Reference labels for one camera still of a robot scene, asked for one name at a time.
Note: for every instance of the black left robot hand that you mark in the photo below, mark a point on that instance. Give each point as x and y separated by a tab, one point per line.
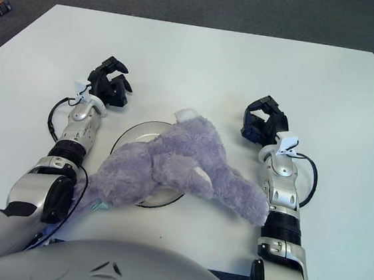
104	86

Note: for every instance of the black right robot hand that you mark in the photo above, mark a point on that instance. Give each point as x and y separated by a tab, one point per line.
272	124

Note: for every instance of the purple plush rabbit doll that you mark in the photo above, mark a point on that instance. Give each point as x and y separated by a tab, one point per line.
185	160

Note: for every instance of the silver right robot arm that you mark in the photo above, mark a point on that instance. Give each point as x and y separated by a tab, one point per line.
281	196

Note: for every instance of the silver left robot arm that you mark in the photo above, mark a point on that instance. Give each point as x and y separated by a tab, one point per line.
61	153

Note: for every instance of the white plate with black rim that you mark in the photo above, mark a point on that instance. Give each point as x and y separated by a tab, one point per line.
141	132

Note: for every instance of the grey robot torso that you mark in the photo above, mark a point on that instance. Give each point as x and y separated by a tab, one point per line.
109	272

